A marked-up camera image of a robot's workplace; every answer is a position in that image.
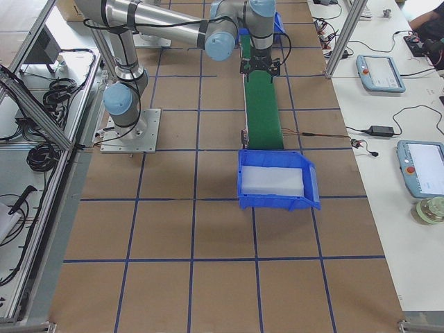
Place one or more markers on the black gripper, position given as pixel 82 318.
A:
pixel 260 54

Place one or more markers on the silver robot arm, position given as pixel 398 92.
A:
pixel 251 24

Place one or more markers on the blue plastic bin left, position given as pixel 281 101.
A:
pixel 278 29

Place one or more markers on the blue plastic bin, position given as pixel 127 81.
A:
pixel 284 159
pixel 278 29

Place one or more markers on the green conveyor belt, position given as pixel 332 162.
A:
pixel 263 129

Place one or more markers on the white foam pad right bin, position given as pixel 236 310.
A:
pixel 272 180

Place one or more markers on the blue plastic bin right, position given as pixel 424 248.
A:
pixel 284 159

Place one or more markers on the teach pendant far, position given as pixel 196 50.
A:
pixel 379 74

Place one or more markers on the teach pendant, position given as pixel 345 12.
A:
pixel 421 165
pixel 379 74

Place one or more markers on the black power adapter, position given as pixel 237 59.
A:
pixel 380 131

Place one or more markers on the teach pendant near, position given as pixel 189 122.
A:
pixel 421 165

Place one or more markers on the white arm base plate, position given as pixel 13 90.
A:
pixel 141 139

